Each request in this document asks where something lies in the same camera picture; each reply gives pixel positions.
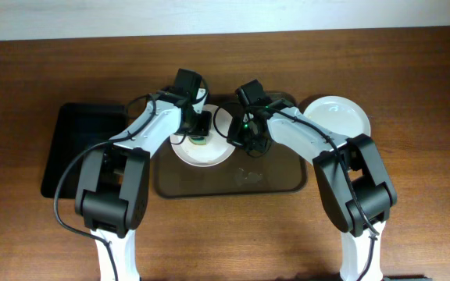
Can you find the brown plastic serving tray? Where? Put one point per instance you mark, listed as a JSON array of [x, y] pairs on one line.
[[278, 170]]

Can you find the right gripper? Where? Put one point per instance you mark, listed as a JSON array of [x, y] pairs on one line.
[[249, 139]]

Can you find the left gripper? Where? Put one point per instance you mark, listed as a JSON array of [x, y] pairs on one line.
[[201, 127]]

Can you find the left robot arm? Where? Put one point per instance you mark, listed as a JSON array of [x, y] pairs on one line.
[[112, 192]]

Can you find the green yellow sponge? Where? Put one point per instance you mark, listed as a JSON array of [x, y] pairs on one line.
[[198, 140]]

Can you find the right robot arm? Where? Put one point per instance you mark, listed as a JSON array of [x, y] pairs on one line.
[[355, 189]]

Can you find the white plate top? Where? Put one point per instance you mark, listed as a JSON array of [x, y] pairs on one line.
[[216, 150]]

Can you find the white plate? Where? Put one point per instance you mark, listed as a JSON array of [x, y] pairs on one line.
[[216, 150], [339, 115]]

